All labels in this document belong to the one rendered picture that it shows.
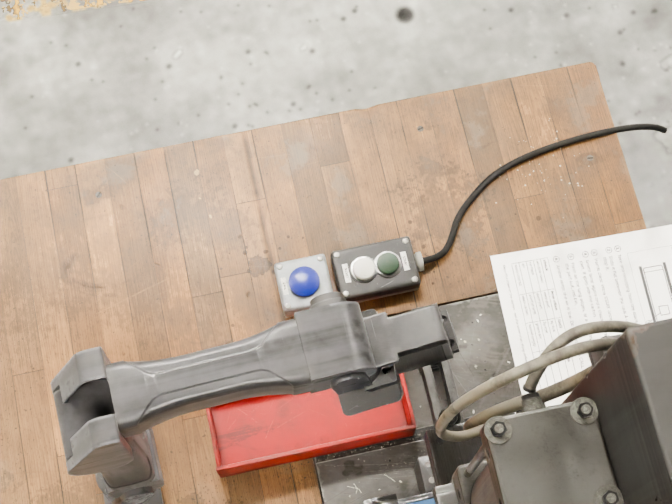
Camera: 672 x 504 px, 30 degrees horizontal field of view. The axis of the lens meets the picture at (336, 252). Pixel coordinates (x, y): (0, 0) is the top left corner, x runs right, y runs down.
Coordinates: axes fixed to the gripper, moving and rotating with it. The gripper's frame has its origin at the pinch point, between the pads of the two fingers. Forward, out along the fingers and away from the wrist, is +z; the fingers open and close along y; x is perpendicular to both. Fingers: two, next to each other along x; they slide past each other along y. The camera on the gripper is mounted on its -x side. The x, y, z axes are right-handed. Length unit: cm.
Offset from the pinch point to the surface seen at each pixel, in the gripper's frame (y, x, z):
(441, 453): -11.6, -5.3, -5.6
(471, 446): -11.8, -8.6, -5.0
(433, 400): -5.4, -5.3, 12.4
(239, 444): -3.6, 19.9, 15.3
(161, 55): 87, 34, 118
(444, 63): 68, -24, 126
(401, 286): 10.0, -5.4, 19.2
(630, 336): -7, -23, -54
